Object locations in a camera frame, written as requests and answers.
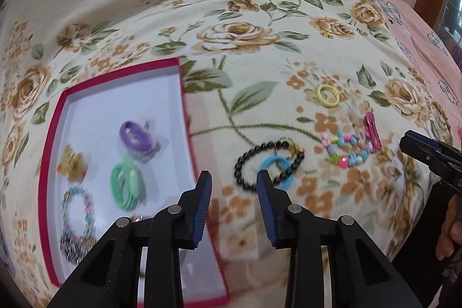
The floral fleece blanket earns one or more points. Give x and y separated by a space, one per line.
252 5

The person's dark clothing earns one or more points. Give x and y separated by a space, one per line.
415 275

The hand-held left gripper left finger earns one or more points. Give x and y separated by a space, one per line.
202 207

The person's right hand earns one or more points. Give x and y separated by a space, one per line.
449 230

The pink heart print sheet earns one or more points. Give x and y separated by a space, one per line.
415 41

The pink hair clip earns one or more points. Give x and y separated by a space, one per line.
369 122
376 140

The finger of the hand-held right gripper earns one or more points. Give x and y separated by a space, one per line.
418 151
422 138

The red-rimmed white tray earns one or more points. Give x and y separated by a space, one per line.
108 106

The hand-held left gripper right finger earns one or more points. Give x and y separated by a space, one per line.
267 207

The gold hair claw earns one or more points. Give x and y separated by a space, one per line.
70 163

